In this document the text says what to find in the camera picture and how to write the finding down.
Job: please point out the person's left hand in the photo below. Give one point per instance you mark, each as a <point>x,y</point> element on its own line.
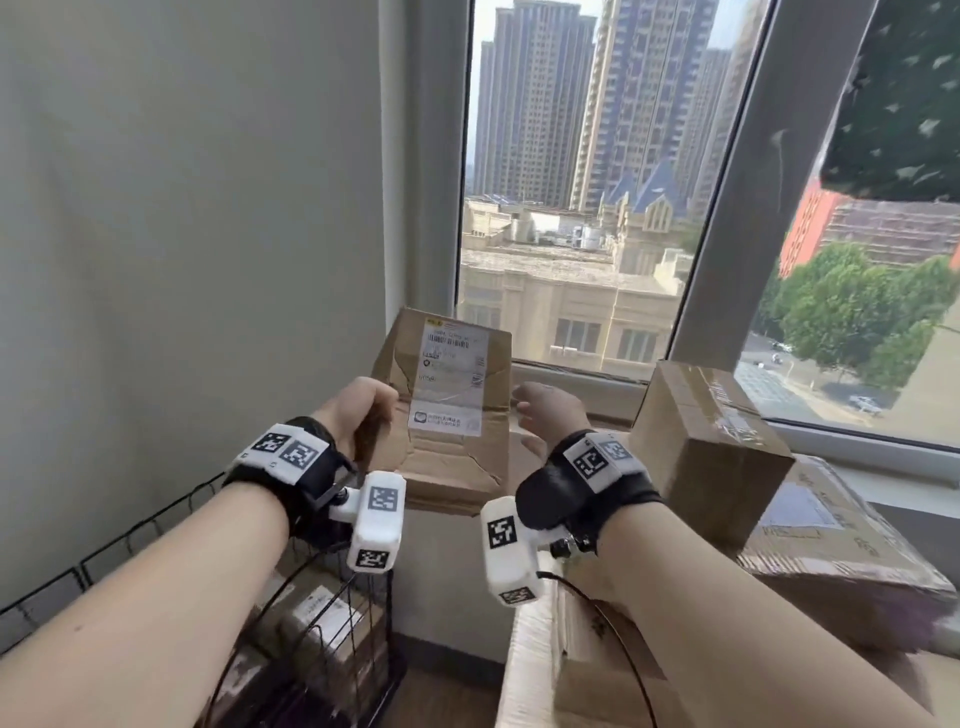
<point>360,409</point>

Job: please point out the person's right hand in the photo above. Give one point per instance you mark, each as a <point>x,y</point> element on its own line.
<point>555,416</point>

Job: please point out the large taped box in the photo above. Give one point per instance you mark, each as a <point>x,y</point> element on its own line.
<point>840,540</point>

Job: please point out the person's right forearm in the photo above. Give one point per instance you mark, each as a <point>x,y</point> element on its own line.
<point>750,645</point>

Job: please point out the person's left forearm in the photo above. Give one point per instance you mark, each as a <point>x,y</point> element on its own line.
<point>135,622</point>

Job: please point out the wooden table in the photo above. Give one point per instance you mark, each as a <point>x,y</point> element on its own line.
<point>525,675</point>

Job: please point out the beige window cover sheet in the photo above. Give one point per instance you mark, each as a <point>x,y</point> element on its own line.
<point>934,397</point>

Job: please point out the green dotted cloth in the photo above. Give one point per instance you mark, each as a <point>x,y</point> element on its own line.
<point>900,97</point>

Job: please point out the white wrist camera with markers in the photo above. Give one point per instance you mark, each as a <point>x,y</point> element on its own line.
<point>506,547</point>
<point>375,517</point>

